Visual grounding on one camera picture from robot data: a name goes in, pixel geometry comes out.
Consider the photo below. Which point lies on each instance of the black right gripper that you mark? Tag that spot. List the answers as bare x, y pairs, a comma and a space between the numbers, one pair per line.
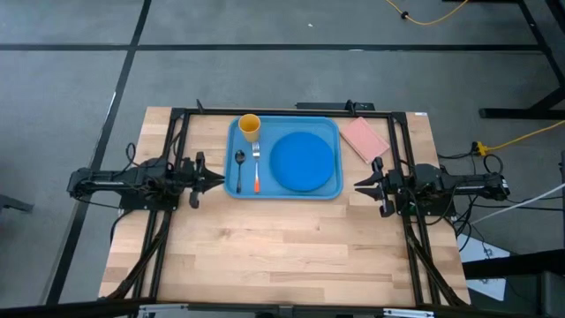
390, 189

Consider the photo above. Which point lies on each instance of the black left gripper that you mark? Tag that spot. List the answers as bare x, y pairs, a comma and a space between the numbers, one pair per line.
198, 179

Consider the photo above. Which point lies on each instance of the black spoon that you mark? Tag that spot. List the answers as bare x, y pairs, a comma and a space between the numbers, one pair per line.
239, 170

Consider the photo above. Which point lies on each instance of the yellow plastic cup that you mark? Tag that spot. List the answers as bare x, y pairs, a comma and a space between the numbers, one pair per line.
250, 128

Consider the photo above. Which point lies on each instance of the blue round plate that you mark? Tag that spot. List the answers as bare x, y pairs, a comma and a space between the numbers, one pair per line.
301, 161

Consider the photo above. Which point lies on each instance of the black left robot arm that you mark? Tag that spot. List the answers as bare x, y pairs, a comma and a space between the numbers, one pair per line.
110, 180

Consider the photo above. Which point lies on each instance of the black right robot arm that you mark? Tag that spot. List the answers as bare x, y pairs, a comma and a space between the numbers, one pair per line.
468, 185

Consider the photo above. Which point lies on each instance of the light blue plastic tray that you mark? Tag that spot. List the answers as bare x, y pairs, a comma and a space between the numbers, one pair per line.
282, 126

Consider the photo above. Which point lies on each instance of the pink sponge cloth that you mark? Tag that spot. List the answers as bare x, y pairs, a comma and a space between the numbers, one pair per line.
364, 139

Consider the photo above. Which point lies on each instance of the white paper sheet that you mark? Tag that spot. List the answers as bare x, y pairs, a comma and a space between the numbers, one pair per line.
481, 252

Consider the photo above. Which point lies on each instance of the black floor beam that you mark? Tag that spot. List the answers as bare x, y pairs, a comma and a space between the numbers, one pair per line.
512, 265

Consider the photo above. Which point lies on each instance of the dark grey furniture foot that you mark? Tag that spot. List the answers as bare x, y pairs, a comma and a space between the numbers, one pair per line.
13, 204

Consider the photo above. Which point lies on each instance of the black metal stand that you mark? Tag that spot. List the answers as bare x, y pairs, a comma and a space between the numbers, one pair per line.
543, 48

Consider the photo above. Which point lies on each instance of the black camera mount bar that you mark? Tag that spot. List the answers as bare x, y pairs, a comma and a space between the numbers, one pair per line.
326, 106

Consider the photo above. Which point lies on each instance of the black metal table frame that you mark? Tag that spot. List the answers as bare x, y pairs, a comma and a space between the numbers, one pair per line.
287, 112

